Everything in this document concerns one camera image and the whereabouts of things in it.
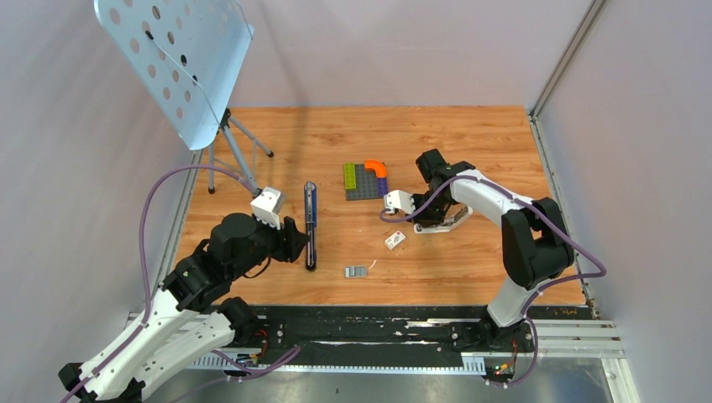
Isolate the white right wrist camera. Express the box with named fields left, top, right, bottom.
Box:
left=383, top=190, right=416, bottom=215

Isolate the grey building baseplate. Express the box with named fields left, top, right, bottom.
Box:
left=344, top=164, right=383, bottom=202

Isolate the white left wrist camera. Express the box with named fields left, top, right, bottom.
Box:
left=250, top=186, right=285, bottom=230

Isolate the blue black stapler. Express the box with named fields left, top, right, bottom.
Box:
left=304, top=181, right=317, bottom=272

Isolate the white stapler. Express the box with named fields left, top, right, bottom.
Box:
left=413, top=206, right=474, bottom=234

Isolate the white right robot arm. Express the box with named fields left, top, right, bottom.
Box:
left=411, top=149, right=574, bottom=351

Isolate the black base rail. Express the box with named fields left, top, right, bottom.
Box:
left=119, top=304, right=627, bottom=376

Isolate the orange curved brick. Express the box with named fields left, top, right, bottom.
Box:
left=364, top=160, right=387, bottom=179

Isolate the blue building brick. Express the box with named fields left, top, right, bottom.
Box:
left=376, top=177, right=390, bottom=197

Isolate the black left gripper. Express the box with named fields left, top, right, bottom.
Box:
left=230, top=212, right=311, bottom=280

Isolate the white staple box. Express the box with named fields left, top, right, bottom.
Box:
left=385, top=231, right=406, bottom=250

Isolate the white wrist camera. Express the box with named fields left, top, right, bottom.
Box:
left=383, top=190, right=416, bottom=215
left=250, top=186, right=285, bottom=230

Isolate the grey staple tray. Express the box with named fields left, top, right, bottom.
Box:
left=343, top=265, right=368, bottom=278

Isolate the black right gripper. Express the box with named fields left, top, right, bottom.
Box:
left=404, top=191, right=450, bottom=228

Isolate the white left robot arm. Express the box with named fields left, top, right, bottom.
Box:
left=58, top=213, right=310, bottom=402

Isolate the light blue music stand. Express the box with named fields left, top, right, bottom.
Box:
left=93, top=1, right=260, bottom=195

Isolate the green building brick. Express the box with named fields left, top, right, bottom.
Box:
left=343, top=163, right=357, bottom=190

